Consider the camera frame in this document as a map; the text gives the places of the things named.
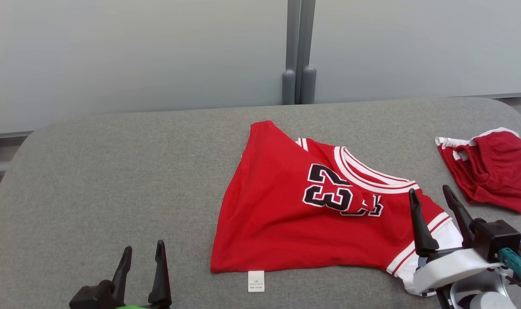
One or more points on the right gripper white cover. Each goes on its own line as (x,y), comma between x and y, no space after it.
(449,270)

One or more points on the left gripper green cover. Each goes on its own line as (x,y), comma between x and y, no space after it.
(133,307)

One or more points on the red shorts white waistband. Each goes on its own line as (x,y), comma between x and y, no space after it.
(496,171)

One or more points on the red basketball jersey white sleeves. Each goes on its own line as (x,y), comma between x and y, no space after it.
(277,214)

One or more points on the grey fabric sofa cushion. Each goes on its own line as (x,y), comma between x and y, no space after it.
(114,180)

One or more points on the grey partition upright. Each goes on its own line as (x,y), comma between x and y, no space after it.
(292,34)
(307,30)

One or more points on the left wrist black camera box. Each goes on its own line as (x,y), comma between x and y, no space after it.
(90,296)

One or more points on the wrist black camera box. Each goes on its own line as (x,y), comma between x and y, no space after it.
(498,238)
(90,296)

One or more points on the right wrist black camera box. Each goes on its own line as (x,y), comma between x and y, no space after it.
(498,238)

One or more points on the grey rounded partition post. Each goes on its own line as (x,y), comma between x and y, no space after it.
(288,88)
(309,86)

